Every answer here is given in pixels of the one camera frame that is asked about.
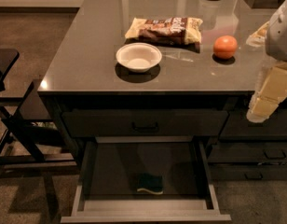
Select green and yellow sponge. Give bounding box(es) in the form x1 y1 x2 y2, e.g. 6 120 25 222
137 173 163 195

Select closed top drawer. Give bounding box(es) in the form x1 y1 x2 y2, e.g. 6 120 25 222
61 109 228 137

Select brown chip bag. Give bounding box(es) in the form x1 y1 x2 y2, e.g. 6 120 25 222
125 17 203 45

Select dark wooden chair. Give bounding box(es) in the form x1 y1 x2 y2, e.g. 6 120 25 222
0 49 76 185

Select open middle drawer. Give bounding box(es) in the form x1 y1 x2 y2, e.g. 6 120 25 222
61 140 231 224

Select right cabinet drawers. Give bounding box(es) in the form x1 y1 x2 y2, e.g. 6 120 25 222
208 109 287 180

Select dark counter cabinet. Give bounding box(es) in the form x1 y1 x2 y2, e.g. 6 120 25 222
38 0 287 179

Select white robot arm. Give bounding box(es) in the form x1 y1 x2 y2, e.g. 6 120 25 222
246 0 287 123

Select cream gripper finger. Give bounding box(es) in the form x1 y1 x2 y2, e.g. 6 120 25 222
246 63 287 123

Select white paper bowl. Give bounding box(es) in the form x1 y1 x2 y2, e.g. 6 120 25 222
116 43 162 73

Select orange fruit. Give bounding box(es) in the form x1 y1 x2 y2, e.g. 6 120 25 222
213 35 238 60

